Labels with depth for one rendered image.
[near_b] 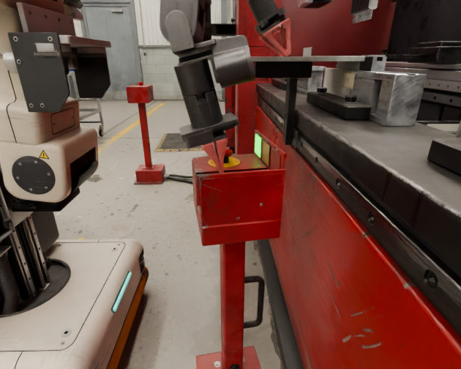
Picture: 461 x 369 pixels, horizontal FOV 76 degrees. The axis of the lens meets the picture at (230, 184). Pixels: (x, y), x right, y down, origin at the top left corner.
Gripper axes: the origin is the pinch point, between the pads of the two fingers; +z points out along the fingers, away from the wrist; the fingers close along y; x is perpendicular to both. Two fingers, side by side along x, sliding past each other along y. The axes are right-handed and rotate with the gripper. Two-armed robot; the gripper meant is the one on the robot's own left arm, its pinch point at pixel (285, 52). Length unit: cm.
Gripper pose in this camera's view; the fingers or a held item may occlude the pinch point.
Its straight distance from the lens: 84.1
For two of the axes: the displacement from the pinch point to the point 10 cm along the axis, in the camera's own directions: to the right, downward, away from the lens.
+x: -8.6, 4.8, 1.6
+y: -0.4, -3.8, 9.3
